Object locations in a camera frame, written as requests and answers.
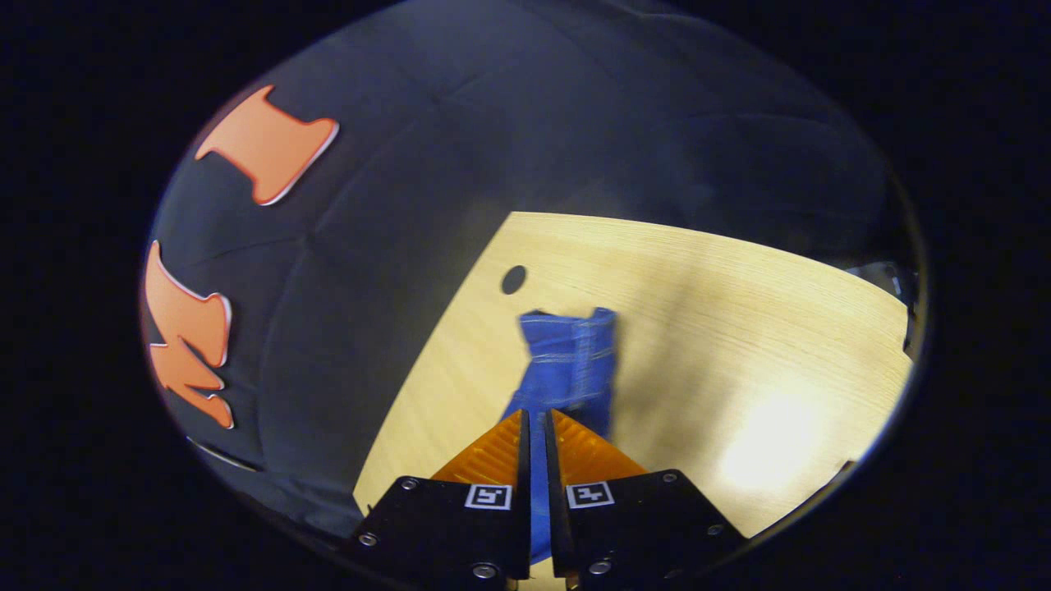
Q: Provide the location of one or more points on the blue jeans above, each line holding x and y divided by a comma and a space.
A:
571, 361

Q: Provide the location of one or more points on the black backdrop cloth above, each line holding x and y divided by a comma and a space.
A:
394, 205

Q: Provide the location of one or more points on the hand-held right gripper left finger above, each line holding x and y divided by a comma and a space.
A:
524, 492

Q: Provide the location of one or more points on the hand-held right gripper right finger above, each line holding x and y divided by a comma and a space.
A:
558, 517

